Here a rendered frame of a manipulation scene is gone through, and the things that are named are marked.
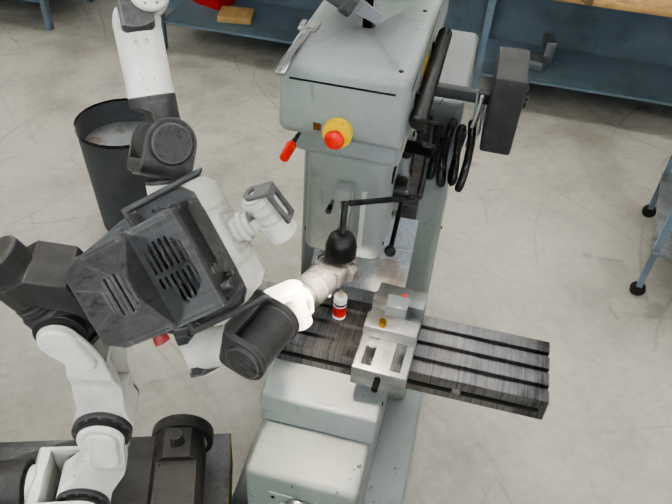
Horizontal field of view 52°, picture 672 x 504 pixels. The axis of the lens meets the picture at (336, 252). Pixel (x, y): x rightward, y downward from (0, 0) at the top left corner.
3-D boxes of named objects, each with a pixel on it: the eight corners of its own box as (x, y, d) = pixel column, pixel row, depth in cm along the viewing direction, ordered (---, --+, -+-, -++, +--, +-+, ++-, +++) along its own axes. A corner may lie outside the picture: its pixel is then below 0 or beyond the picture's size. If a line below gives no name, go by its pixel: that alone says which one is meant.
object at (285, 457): (341, 594, 223) (356, 500, 183) (248, 568, 227) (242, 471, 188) (387, 400, 282) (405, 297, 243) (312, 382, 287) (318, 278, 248)
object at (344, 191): (345, 260, 170) (351, 192, 156) (329, 257, 170) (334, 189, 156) (348, 250, 172) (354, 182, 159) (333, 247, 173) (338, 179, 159)
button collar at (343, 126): (350, 151, 136) (352, 124, 132) (321, 145, 136) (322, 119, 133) (352, 145, 137) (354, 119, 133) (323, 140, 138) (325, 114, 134)
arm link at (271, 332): (231, 379, 143) (274, 372, 134) (207, 346, 141) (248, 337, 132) (261, 343, 151) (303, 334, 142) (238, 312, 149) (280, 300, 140)
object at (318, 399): (374, 446, 196) (378, 422, 188) (258, 418, 201) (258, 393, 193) (403, 323, 233) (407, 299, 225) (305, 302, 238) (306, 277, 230)
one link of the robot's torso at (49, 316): (11, 331, 140) (56, 308, 137) (28, 285, 150) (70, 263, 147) (57, 365, 148) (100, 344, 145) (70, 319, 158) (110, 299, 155)
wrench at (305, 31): (289, 77, 124) (289, 72, 123) (268, 73, 124) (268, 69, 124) (320, 25, 142) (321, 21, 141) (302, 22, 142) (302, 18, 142)
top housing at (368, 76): (401, 155, 136) (412, 80, 125) (275, 132, 139) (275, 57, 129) (433, 56, 171) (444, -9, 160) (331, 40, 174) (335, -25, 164)
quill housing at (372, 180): (379, 266, 173) (394, 160, 152) (301, 250, 176) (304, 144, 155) (393, 221, 187) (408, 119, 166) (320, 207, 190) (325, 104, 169)
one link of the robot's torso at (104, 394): (78, 460, 169) (14, 334, 138) (91, 402, 182) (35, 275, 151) (140, 455, 169) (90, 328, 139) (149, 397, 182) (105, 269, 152)
